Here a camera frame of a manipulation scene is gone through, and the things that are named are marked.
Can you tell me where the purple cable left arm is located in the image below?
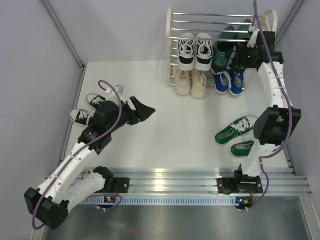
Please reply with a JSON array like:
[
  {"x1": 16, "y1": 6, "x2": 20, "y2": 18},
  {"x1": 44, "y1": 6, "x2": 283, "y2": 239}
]
[{"x1": 31, "y1": 79, "x2": 124, "y2": 230}]

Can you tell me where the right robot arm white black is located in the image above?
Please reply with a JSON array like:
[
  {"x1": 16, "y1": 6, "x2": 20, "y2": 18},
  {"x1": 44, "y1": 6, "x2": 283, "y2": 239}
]
[{"x1": 229, "y1": 29, "x2": 302, "y2": 193}]

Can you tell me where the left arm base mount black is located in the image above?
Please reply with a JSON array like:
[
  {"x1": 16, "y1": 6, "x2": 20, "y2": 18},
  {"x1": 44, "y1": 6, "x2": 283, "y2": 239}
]
[{"x1": 97, "y1": 177, "x2": 130, "y2": 194}]

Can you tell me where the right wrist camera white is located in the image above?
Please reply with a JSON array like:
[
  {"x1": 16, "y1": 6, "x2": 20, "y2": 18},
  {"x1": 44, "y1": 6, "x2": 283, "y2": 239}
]
[{"x1": 247, "y1": 25, "x2": 260, "y2": 48}]

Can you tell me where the blue sneaker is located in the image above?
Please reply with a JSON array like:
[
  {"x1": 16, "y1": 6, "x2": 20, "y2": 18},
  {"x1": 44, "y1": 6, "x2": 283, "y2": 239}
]
[
  {"x1": 213, "y1": 71, "x2": 231, "y2": 94},
  {"x1": 229, "y1": 69, "x2": 244, "y2": 97}
]

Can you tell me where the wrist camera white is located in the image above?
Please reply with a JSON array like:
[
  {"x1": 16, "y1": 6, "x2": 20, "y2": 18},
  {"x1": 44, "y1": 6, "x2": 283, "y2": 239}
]
[
  {"x1": 105, "y1": 84, "x2": 125, "y2": 105},
  {"x1": 247, "y1": 25, "x2": 260, "y2": 48}
]

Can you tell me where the green sneaker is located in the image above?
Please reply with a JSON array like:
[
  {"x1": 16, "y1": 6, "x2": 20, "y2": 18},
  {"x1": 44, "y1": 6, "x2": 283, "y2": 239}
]
[
  {"x1": 214, "y1": 115, "x2": 258, "y2": 146},
  {"x1": 230, "y1": 140, "x2": 255, "y2": 158}
]

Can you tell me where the perforated cable duct grey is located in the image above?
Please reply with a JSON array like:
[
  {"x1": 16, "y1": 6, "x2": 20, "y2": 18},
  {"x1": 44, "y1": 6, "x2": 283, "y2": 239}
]
[{"x1": 82, "y1": 195, "x2": 253, "y2": 206}]

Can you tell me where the black low sneaker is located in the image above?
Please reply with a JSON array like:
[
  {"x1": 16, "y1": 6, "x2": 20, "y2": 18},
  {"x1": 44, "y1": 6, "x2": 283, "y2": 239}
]
[
  {"x1": 86, "y1": 93, "x2": 106, "y2": 109},
  {"x1": 69, "y1": 109, "x2": 96, "y2": 127}
]

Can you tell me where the aluminium rail base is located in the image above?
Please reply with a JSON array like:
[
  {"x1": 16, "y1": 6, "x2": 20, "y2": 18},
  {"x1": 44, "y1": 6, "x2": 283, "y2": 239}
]
[{"x1": 58, "y1": 167, "x2": 312, "y2": 198}]

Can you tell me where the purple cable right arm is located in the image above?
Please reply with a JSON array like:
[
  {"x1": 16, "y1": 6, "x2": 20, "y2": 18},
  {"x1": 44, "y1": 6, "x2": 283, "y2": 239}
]
[{"x1": 249, "y1": 0, "x2": 295, "y2": 211}]

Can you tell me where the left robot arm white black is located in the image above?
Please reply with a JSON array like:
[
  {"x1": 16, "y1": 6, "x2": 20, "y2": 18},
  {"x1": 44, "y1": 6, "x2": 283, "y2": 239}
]
[{"x1": 24, "y1": 96, "x2": 156, "y2": 230}]

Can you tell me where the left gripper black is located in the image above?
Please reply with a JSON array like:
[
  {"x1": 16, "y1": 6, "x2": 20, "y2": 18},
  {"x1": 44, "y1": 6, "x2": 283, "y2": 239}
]
[{"x1": 107, "y1": 96, "x2": 155, "y2": 134}]

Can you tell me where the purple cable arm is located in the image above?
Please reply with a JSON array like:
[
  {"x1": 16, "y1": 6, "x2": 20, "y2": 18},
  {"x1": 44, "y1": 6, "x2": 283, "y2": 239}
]
[
  {"x1": 31, "y1": 79, "x2": 124, "y2": 230},
  {"x1": 249, "y1": 0, "x2": 295, "y2": 211}
]

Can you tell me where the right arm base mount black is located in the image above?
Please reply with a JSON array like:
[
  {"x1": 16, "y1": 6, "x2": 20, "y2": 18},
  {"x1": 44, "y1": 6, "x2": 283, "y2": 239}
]
[{"x1": 217, "y1": 176, "x2": 264, "y2": 195}]

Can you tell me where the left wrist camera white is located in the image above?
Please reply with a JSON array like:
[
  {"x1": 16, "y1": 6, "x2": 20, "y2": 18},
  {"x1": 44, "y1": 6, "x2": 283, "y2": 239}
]
[{"x1": 105, "y1": 84, "x2": 125, "y2": 105}]

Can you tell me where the beige lace sneaker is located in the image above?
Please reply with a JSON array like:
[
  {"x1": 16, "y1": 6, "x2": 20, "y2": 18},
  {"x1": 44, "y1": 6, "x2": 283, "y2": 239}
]
[
  {"x1": 173, "y1": 65, "x2": 191, "y2": 96},
  {"x1": 191, "y1": 68, "x2": 207, "y2": 100}
]

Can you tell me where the cream metal shoe shelf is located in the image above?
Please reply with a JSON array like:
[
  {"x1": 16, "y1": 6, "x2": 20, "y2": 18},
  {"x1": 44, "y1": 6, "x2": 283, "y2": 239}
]
[{"x1": 165, "y1": 6, "x2": 279, "y2": 88}]

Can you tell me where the dark green leather shoe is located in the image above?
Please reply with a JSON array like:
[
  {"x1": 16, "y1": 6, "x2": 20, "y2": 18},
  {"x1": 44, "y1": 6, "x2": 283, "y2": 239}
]
[
  {"x1": 235, "y1": 19, "x2": 252, "y2": 41},
  {"x1": 211, "y1": 25, "x2": 236, "y2": 73}
]

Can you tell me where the black white sneaker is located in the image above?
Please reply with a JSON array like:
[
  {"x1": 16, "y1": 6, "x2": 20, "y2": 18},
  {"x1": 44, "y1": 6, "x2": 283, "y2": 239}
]
[
  {"x1": 176, "y1": 32, "x2": 195, "y2": 71},
  {"x1": 195, "y1": 33, "x2": 214, "y2": 72}
]

